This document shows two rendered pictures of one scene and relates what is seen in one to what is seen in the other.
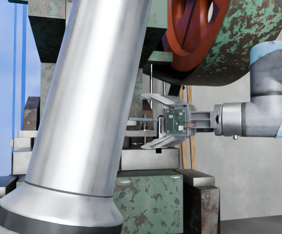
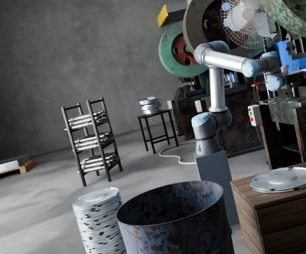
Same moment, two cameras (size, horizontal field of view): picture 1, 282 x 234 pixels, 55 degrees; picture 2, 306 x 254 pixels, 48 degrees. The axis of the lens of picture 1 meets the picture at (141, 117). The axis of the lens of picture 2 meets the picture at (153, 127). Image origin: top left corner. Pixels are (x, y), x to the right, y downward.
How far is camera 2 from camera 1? 209 cm
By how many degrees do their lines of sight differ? 100
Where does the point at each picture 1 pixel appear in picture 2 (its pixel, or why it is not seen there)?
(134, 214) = (290, 115)
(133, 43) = (213, 82)
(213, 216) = (295, 120)
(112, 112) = (212, 94)
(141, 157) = (303, 90)
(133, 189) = (287, 105)
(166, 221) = not seen: hidden behind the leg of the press
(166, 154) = not seen: outside the picture
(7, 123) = not seen: outside the picture
